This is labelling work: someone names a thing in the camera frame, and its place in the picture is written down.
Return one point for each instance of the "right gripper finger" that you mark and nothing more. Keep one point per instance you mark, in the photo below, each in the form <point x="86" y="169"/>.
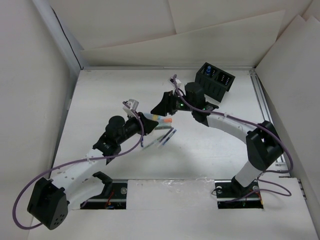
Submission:
<point x="168" y="97"/>
<point x="162" y="109"/>

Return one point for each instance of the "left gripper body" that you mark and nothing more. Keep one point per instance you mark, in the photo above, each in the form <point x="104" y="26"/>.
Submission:
<point x="131" y="127"/>

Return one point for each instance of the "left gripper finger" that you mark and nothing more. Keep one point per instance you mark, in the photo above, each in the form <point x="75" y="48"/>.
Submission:
<point x="144" y="119"/>
<point x="149" y="127"/>

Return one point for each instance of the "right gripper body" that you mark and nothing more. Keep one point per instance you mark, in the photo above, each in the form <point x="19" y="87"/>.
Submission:
<point x="181" y="104"/>

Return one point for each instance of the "blue spray bottle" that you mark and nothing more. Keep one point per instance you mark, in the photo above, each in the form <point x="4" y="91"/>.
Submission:
<point x="208" y="71"/>

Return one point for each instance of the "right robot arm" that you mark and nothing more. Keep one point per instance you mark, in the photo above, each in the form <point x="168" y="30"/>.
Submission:
<point x="262" y="148"/>

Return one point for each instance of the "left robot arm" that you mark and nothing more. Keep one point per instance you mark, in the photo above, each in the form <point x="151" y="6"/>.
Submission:
<point x="52" y="198"/>

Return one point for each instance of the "black pen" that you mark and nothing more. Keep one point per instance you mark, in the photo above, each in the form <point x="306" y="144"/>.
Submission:
<point x="162" y="128"/>

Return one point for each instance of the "orange cap highlighter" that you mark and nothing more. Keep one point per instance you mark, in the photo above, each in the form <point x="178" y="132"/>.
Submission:
<point x="165" y="120"/>

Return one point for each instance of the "green cap highlighter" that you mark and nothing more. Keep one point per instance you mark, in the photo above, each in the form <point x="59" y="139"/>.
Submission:
<point x="164" y="125"/>

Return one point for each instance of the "green gel pen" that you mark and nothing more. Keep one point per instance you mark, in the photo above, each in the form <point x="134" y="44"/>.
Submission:
<point x="152" y="143"/>

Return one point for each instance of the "dark cap gel pen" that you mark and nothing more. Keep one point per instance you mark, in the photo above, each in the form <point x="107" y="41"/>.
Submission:
<point x="164" y="137"/>

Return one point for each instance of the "blue cap gel pen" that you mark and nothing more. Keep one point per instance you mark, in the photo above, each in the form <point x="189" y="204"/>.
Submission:
<point x="166" y="139"/>

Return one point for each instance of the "black slotted organizer box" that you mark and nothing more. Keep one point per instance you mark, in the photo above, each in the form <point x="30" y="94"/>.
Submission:
<point x="216" y="85"/>

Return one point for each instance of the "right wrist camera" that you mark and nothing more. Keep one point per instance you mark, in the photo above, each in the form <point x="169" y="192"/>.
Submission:
<point x="175" y="82"/>

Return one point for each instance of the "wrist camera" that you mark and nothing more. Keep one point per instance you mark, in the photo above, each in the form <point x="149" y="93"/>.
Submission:
<point x="129" y="106"/>
<point x="175" y="82"/>

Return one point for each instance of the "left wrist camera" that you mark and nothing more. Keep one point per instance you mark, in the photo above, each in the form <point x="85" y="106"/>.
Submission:
<point x="129" y="106"/>

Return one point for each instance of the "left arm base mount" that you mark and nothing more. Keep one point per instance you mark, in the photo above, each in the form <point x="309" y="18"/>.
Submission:
<point x="113" y="196"/>

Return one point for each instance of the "aluminium rail right side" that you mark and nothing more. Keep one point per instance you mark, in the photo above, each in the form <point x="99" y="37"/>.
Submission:
<point x="282" y="161"/>

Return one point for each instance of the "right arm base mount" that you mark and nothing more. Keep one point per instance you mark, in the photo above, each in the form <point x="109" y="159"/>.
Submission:
<point x="231" y="195"/>

